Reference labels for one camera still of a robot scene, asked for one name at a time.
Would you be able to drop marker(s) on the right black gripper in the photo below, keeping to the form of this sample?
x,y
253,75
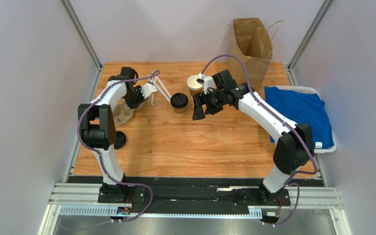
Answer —
x,y
208,101

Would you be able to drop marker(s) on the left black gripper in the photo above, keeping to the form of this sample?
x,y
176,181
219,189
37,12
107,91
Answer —
x,y
134,105

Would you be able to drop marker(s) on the kraft paper cup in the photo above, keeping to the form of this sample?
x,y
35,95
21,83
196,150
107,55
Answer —
x,y
194,86
180,110

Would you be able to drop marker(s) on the cardboard cup carrier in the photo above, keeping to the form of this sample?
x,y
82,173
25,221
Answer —
x,y
122,113

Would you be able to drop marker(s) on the black coffee cup lid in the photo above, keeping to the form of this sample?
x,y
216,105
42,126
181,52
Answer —
x,y
179,100

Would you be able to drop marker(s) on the brown paper bag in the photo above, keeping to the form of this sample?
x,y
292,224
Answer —
x,y
251,43

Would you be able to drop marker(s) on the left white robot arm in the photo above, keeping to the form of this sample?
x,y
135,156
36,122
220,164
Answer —
x,y
97,131

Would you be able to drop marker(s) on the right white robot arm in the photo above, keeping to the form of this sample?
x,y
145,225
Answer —
x,y
294,144

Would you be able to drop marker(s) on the white wrapped straw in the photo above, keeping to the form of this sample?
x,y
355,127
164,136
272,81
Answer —
x,y
153,95
162,88

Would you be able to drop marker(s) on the blue cloth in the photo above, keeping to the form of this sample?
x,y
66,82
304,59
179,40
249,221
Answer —
x,y
303,105

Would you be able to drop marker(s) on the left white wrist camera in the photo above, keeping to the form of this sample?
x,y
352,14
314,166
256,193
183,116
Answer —
x,y
148,89

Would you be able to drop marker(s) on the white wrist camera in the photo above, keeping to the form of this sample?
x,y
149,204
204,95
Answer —
x,y
207,82
148,89

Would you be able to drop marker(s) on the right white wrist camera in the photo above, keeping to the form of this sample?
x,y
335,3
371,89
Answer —
x,y
207,82

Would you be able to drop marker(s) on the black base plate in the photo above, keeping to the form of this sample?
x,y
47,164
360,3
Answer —
x,y
166,195

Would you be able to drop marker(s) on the aluminium rail frame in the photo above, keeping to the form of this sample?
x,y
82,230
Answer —
x,y
316,210

